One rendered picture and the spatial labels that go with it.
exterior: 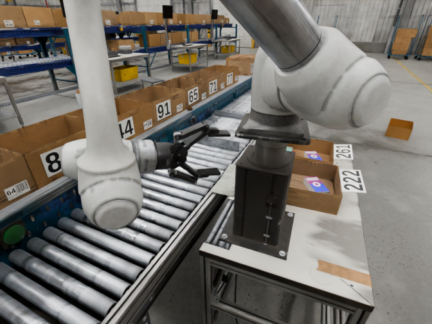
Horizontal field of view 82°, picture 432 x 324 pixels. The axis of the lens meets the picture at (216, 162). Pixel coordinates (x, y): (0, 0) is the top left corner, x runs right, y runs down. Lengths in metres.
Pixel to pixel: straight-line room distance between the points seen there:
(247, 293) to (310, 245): 0.82
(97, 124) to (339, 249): 0.93
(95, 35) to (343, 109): 0.47
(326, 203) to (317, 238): 0.18
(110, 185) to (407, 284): 2.02
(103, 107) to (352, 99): 0.44
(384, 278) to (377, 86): 1.73
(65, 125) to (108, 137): 1.17
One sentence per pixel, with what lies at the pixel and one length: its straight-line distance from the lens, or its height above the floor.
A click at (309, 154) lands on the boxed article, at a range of 1.61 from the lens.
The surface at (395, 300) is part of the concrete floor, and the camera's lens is 2.07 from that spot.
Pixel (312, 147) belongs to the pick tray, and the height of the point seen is 0.79.
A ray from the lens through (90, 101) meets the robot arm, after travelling 0.47.
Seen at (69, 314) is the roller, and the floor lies 0.75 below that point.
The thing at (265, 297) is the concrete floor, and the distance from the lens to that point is 1.79.
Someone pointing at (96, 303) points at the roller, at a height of 0.75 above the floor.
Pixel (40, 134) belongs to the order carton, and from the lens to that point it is 1.57.
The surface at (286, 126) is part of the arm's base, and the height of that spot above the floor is 1.22.
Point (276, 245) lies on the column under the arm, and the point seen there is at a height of 0.76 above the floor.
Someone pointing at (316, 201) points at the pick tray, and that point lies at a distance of 1.19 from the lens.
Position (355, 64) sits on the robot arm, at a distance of 0.56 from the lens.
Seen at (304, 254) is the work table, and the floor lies 0.75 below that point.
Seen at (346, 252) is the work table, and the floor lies 0.75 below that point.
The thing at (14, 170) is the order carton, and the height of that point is 1.01.
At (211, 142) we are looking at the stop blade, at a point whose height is 0.77.
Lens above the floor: 1.49
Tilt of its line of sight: 30 degrees down
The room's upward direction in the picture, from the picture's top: straight up
